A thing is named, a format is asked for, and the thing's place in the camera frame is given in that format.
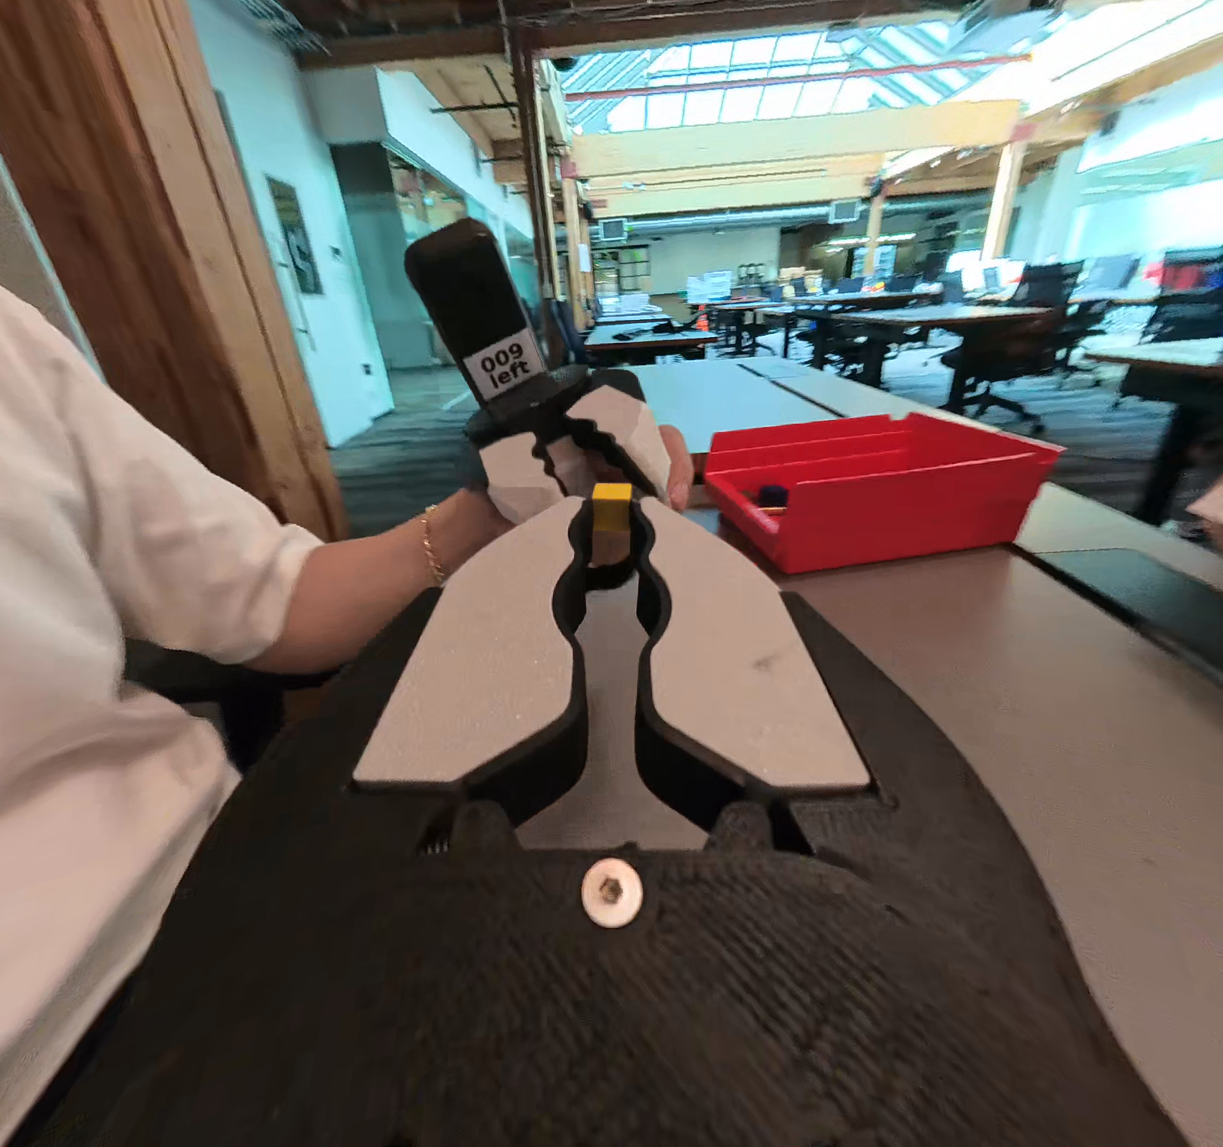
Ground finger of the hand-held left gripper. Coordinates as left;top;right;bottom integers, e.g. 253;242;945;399
568;383;674;503
478;434;570;525

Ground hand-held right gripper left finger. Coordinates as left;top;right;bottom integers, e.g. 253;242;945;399
355;499;590;795

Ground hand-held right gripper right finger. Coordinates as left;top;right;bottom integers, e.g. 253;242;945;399
637;495;875;801

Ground red plastic bin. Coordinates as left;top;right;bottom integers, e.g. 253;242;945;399
704;413;1065;577

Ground person's left forearm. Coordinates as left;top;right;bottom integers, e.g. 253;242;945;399
249;508;459;675

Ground person's left hand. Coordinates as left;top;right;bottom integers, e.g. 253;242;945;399
437;426;696;579

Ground grey desk with wooden edge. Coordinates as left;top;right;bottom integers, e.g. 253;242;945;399
622;361;900;460

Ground black chair armrest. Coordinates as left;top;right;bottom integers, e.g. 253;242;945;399
124;642;364;713

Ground wooden pillar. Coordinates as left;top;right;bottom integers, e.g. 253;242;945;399
0;0;349;541

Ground black office chair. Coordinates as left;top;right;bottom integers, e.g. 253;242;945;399
941;266;1081;438

